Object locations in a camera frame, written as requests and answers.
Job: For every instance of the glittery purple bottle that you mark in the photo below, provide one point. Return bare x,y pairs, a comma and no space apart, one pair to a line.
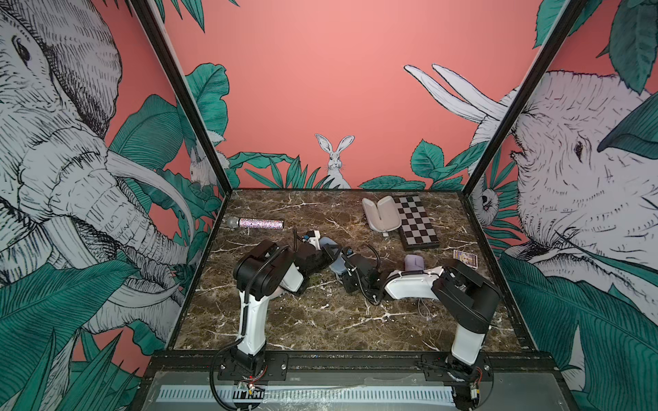
244,223

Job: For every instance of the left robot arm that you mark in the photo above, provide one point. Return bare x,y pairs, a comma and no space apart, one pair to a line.
264,273

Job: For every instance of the small card box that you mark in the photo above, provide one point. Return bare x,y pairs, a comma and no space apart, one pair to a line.
469,259

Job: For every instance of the left black frame post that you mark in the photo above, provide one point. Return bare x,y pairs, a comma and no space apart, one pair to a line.
148,16

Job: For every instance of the blue zippered umbrella case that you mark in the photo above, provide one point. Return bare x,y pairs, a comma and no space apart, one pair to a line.
334,253

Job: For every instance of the white perforated cable duct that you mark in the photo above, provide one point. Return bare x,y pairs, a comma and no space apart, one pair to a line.
433,395

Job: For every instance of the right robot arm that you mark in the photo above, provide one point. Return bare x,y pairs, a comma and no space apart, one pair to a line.
470,298

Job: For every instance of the checkered chess board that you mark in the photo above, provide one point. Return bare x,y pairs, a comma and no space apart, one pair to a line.
416,231

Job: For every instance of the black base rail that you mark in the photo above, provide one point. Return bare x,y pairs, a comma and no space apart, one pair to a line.
282,365

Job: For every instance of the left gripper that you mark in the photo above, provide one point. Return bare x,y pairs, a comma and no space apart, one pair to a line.
324,253

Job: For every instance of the right black frame post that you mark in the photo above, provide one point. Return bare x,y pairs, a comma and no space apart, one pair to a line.
567,17

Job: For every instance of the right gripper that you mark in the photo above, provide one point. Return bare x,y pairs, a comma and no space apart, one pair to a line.
346,282

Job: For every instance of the purple zippered umbrella case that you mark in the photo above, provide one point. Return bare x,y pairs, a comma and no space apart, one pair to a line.
383,215

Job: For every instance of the purple folded umbrella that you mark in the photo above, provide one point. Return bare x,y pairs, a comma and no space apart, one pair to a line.
414,263

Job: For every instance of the black frame post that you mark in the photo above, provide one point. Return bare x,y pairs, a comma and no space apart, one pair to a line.
567,17
148,16

